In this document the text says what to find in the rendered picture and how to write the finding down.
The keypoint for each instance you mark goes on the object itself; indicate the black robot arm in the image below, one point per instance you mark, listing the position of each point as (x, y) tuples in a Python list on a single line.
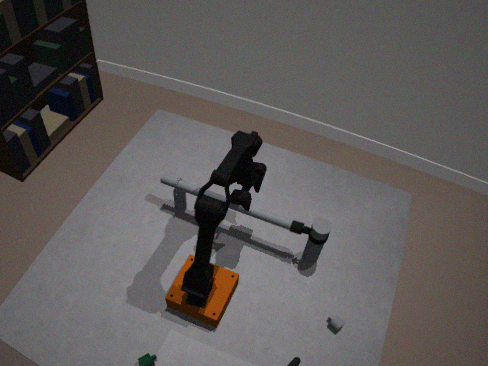
[(209, 212)]

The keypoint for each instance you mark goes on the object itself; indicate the grey post with rounded cap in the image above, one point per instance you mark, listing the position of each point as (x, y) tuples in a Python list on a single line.
[(321, 228)]

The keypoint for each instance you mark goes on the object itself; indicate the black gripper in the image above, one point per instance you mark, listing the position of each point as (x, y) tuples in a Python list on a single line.
[(252, 177)]

